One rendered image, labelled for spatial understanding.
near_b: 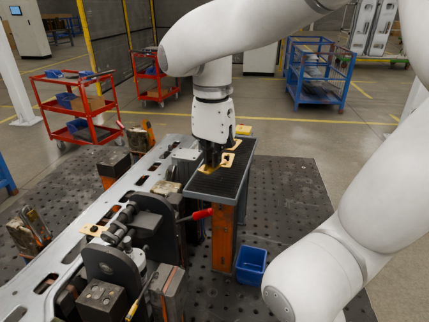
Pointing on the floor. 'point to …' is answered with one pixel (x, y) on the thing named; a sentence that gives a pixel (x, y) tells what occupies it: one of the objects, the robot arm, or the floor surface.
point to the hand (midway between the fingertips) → (212, 156)
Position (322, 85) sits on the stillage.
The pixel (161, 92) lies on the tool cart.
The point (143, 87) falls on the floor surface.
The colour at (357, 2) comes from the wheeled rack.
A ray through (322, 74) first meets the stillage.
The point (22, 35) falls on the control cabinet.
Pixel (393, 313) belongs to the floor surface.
